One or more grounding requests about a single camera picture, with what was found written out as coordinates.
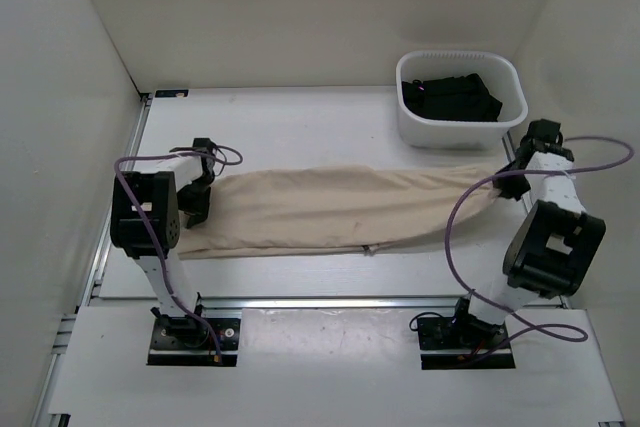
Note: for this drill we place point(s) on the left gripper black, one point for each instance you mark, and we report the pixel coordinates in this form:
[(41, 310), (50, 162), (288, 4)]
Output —
[(197, 210)]

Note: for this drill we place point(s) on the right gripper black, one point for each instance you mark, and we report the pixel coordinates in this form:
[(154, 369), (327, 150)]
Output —
[(508, 188)]

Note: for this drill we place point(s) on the beige trousers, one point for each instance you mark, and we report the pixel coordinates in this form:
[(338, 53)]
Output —
[(334, 209)]

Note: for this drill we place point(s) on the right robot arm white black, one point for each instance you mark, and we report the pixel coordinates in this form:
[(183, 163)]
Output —
[(554, 247)]

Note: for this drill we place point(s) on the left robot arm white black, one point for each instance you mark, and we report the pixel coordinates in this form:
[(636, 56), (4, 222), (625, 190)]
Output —
[(153, 198)]

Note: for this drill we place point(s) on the black trousers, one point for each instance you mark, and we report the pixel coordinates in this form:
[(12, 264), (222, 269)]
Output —
[(455, 99)]

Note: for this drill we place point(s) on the white plastic basket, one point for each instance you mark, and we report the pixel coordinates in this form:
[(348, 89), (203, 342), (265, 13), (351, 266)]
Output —
[(499, 76)]

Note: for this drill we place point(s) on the black corner bracket label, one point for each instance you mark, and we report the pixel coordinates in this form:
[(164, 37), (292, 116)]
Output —
[(171, 93)]

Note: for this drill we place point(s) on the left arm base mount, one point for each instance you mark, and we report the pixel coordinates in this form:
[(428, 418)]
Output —
[(183, 341)]

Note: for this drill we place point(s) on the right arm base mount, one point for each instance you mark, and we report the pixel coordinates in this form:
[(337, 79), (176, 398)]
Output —
[(443, 346)]

